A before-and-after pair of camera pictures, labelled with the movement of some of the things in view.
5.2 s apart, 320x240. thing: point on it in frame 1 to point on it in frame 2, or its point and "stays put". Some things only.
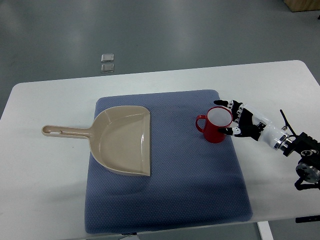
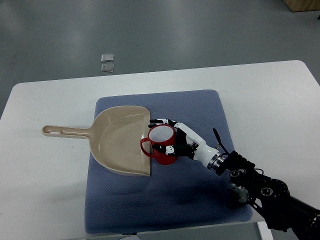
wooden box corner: (297, 5) stays put
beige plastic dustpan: (120, 136) stays put
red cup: (217, 117) to (164, 135)
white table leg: (265, 230) stays put
